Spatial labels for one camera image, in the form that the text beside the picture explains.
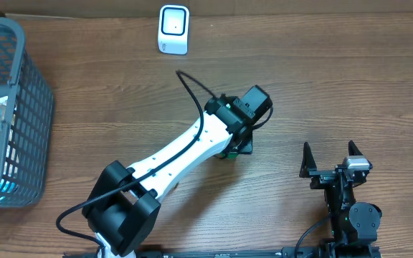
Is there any white black barcode scanner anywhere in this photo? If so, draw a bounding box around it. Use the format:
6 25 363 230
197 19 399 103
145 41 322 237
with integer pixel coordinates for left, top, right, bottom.
158 4 190 55

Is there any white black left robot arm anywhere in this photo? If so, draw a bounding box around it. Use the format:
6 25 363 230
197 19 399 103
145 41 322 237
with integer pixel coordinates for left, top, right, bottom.
82 85 272 257

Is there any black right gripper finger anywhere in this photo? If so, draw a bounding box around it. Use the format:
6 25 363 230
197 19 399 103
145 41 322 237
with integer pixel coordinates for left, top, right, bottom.
348 140 362 156
299 142 317 178

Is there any green lid jar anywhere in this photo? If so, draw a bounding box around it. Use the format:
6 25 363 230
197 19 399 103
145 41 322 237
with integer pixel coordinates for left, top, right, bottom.
225 152 238 159

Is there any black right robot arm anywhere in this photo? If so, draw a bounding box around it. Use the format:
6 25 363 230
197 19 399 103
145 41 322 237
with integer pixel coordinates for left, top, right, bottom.
294 140 382 257

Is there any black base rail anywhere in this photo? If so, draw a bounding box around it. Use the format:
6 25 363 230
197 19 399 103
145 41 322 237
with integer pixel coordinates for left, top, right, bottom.
62 246 383 258

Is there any grey plastic shopping basket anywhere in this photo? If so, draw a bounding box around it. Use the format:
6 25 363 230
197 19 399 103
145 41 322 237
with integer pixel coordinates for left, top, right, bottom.
0 17 54 209

